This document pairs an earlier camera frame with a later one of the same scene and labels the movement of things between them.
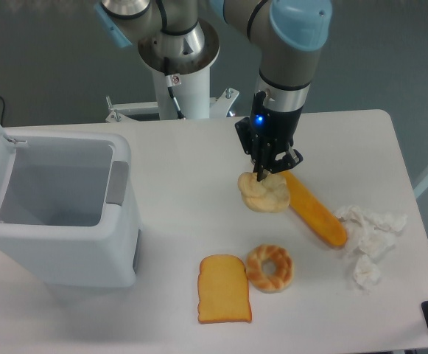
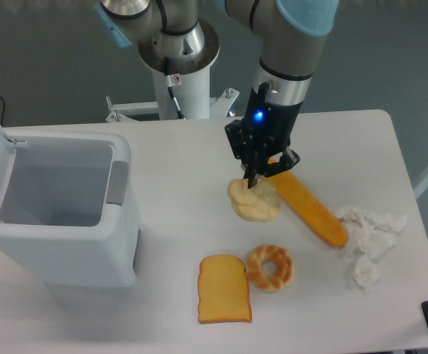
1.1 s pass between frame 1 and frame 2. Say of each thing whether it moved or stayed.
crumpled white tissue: stayed
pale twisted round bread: moved
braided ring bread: stayed
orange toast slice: stayed
